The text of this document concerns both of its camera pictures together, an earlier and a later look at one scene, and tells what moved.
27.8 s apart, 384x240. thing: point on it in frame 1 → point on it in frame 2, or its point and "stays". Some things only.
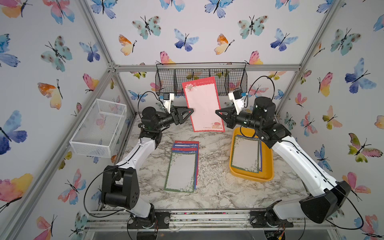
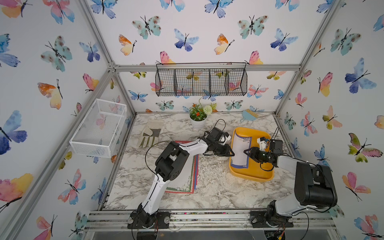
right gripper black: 234,119 → 254,152
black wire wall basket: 229,76 stays
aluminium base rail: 104,219 stays
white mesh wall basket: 100,129 stays
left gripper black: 177,120 → 226,149
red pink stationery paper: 201,96 → 193,177
